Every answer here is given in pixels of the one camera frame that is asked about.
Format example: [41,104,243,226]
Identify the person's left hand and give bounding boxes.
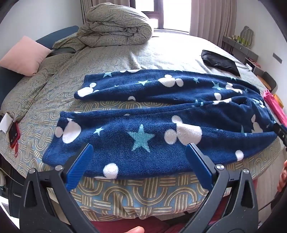
[124,226,145,233]

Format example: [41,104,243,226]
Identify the window with dark frame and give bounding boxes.
[147,0,193,34]

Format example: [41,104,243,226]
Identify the beige curtain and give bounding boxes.
[189,0,237,45]
[81,0,93,25]

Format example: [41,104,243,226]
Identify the red phone case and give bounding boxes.
[9,122,21,149]

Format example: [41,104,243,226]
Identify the dark grey pillow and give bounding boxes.
[48,47,75,57]

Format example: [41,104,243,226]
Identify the black folded garment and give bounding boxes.
[201,50,241,77]

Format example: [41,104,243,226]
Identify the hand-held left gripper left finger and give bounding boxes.
[19,143,100,233]

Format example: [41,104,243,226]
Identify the grey desk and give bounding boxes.
[222,35,258,62]

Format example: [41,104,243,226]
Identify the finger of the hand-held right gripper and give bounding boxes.
[272,122,287,153]

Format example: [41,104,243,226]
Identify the grey arched panel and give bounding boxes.
[240,26,254,48]

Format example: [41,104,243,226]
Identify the pink pillow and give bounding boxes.
[0,36,52,77]

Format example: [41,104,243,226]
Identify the white paper tag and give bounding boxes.
[0,114,13,133]

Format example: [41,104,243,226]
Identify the person's right hand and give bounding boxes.
[277,160,287,192]

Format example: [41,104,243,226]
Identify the blue headboard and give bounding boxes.
[0,26,79,106]

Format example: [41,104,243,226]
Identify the folded patterned duvet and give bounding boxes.
[53,2,153,50]

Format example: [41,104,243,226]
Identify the black chair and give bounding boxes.
[253,67,277,92]

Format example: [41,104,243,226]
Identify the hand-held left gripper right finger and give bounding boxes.
[178,143,259,233]

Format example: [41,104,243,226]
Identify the bed with patterned sheet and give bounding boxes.
[0,29,285,221]

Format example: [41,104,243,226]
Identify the navy star print fleece pants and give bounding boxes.
[43,69,277,180]

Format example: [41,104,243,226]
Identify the pink folded garment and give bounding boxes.
[263,89,287,126]

